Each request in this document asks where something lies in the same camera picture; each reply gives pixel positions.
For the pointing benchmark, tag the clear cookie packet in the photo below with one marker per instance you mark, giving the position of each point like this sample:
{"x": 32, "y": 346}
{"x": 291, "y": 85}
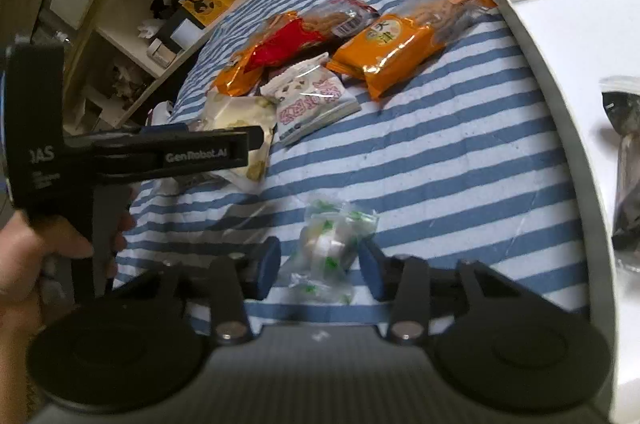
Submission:
{"x": 340, "y": 14}

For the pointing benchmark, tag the person's left hand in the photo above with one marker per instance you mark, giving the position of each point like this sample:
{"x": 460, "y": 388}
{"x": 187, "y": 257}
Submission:
{"x": 45, "y": 239}

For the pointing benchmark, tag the cream wooden shelf unit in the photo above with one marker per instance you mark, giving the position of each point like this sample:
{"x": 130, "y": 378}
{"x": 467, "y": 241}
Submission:
{"x": 130, "y": 49}

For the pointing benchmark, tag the small black box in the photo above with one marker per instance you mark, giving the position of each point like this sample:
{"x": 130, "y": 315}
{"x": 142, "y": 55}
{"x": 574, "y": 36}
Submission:
{"x": 182, "y": 32}

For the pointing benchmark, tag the clear candy packet green print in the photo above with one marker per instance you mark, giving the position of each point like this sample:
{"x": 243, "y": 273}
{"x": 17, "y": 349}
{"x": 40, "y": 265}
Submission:
{"x": 327, "y": 239}

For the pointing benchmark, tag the dark snack packet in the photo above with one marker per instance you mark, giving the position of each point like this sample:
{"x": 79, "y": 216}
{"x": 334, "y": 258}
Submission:
{"x": 627, "y": 154}

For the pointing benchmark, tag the large orange snack packet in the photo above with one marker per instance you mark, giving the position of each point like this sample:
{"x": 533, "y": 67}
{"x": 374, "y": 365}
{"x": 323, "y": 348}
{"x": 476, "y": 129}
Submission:
{"x": 395, "y": 49}

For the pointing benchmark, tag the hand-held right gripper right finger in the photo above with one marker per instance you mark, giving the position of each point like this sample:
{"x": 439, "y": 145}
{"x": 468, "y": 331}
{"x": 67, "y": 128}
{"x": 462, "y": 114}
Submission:
{"x": 372, "y": 271}

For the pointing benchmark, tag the red and orange snack packet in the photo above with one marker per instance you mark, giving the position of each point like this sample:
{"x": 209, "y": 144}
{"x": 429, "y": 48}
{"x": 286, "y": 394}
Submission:
{"x": 282, "y": 44}

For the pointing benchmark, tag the white cardboard box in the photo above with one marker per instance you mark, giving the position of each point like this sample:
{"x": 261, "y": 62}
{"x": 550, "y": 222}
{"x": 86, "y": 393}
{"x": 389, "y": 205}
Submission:
{"x": 575, "y": 54}

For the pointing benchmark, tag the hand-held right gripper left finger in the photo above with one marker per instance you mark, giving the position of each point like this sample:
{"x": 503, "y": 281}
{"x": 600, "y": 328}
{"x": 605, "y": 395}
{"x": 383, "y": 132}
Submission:
{"x": 268, "y": 266}

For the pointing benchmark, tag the clear biscuit packet orange label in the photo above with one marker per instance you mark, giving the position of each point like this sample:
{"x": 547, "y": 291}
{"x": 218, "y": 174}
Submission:
{"x": 450, "y": 4}

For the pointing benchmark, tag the blue striped blanket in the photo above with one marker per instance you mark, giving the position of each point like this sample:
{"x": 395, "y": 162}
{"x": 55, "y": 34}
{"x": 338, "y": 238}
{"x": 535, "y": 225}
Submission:
{"x": 450, "y": 154}

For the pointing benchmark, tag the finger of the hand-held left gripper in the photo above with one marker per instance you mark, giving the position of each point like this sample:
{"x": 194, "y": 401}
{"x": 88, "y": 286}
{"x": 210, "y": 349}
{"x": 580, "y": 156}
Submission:
{"x": 200, "y": 157}

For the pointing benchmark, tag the white and pink snack packet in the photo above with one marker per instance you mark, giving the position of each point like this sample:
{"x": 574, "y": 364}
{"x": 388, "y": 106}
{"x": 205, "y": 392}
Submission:
{"x": 312, "y": 102}

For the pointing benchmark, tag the pale yellow snack packet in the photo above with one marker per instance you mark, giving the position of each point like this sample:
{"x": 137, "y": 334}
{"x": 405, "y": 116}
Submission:
{"x": 232, "y": 114}

